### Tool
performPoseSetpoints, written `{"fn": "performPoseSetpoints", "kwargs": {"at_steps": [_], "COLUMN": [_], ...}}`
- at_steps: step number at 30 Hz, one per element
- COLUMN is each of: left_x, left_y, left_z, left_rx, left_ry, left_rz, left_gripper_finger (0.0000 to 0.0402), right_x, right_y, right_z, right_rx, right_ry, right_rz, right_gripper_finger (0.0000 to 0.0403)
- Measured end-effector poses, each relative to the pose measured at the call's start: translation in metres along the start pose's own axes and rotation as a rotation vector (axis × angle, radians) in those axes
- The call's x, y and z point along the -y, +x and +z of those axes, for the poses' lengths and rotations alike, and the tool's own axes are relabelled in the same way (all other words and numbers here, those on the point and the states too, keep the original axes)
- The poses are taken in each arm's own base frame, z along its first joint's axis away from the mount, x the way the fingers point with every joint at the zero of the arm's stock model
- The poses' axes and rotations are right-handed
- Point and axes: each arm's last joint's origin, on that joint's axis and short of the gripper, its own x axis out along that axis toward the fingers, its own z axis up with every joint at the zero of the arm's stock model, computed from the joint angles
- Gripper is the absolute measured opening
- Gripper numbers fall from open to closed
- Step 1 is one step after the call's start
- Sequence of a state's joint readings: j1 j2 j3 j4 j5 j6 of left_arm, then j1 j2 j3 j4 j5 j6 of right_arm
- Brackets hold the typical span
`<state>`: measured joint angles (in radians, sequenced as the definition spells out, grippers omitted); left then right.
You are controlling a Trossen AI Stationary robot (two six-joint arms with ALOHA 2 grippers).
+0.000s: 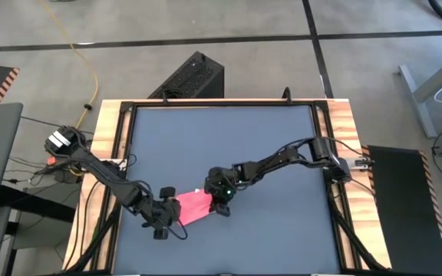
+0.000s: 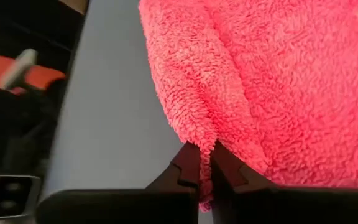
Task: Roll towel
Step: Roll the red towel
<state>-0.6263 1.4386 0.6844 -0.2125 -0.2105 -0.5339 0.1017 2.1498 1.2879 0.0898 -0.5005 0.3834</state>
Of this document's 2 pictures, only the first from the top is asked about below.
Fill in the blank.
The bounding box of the pink fluffy towel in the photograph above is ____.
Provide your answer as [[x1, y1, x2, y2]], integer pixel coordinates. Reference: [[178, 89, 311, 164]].
[[176, 188, 214, 226]]

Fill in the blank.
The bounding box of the large black striped-edge mat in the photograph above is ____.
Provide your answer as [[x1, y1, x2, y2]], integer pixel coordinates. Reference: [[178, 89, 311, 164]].
[[361, 144, 442, 276]]

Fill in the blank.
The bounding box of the black computer tower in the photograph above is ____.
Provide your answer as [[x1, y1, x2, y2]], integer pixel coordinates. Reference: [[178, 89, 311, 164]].
[[147, 51, 225, 100]]

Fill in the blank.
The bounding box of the black metal beam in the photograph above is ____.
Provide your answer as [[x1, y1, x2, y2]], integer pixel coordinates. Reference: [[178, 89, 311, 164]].
[[0, 185, 77, 224]]

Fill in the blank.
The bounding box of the black metal table frame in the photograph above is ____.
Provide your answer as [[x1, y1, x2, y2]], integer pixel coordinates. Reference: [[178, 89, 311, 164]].
[[61, 97, 394, 276]]

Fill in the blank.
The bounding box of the black power strip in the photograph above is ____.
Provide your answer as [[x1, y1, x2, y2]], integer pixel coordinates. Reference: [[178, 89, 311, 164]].
[[46, 155, 86, 184]]

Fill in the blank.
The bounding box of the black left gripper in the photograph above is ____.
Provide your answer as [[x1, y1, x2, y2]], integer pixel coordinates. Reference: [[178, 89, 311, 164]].
[[143, 186, 183, 241]]

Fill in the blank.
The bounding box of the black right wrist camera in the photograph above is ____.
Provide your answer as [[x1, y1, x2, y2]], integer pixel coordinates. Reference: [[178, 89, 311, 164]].
[[206, 179, 226, 200]]

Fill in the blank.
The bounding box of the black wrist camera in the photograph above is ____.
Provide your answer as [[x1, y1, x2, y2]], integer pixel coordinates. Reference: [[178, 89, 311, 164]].
[[206, 179, 226, 200], [165, 199, 183, 225]]

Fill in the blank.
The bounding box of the grey metal desk leg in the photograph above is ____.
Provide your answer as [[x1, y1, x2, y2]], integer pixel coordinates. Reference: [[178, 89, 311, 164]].
[[398, 48, 442, 139]]

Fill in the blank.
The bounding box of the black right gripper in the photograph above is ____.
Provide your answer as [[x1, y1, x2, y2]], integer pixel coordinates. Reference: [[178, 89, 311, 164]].
[[204, 166, 245, 218]]

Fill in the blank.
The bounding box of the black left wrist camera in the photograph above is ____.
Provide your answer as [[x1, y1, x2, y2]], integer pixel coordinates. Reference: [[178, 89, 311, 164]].
[[165, 199, 183, 225]]

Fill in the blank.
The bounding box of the yellow cable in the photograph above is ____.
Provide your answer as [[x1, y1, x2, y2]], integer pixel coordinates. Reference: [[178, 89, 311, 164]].
[[38, 0, 99, 130]]

